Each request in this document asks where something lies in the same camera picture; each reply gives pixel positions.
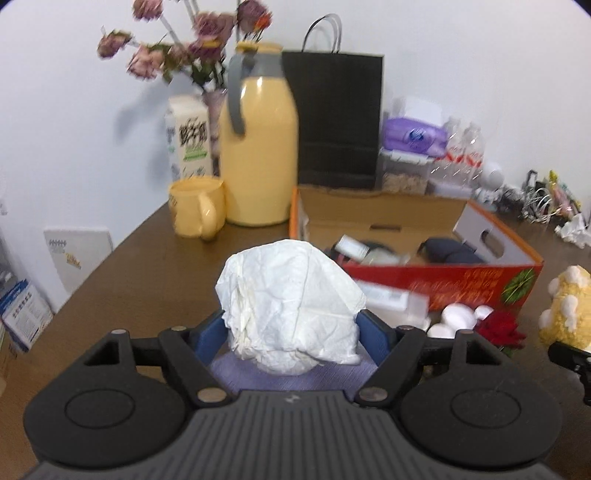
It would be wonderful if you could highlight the purple knitted cloth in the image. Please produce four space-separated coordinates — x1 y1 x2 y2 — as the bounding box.
210 351 377 402

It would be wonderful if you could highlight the black paper bag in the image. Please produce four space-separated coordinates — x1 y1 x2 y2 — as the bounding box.
281 14 385 190

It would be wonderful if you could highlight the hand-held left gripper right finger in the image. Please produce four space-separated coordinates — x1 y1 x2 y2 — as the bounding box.
355 309 511 409

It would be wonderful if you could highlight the yellow thermos jug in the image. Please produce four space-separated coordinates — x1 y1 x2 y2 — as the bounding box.
218 41 300 227

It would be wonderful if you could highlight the clear seed container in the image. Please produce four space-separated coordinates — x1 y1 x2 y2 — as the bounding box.
379 148 435 195

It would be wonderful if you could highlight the white printed carton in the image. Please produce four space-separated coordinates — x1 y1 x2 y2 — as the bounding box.
44 226 114 296

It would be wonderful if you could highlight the blue white carton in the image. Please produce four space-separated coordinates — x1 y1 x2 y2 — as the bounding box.
0 279 54 354

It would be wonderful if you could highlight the black cable tangle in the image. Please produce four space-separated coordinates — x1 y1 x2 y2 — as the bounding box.
501 185 527 213

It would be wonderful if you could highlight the dried pink rose bouquet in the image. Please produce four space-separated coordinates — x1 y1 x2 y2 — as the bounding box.
97 0 273 100

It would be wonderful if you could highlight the white milk carton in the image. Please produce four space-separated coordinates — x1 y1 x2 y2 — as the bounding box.
165 95 214 182

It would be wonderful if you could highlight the red fabric rose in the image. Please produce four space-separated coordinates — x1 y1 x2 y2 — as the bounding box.
475 310 527 356

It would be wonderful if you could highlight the white robot speaker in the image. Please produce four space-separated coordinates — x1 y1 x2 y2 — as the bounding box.
478 161 506 204

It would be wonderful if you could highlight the red cardboard box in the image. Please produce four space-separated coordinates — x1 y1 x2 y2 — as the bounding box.
289 185 544 319

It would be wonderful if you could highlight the clear plastic jar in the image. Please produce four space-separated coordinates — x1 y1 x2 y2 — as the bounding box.
353 278 431 330

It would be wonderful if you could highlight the yellow mug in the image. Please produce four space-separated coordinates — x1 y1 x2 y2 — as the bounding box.
167 176 228 241

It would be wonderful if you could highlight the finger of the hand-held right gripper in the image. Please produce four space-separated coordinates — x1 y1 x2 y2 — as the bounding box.
547 340 591 407

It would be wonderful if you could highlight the white tissue sheet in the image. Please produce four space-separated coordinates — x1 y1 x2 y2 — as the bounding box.
215 239 368 370

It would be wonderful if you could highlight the purple tissue pack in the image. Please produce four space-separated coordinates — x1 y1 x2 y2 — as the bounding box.
381 95 450 158

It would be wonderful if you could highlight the navy zip pouch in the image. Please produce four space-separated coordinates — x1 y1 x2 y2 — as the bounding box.
418 237 488 266

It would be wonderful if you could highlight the clear glass vase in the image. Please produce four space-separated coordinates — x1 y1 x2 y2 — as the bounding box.
202 89 229 139

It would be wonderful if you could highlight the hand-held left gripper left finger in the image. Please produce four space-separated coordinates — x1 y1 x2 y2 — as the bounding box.
74 310 232 409

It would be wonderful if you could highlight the yellow white plush toy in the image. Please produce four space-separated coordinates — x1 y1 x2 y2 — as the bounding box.
539 265 591 349

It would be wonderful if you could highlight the crumpled white tissue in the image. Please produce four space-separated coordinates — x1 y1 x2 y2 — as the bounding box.
555 213 591 249

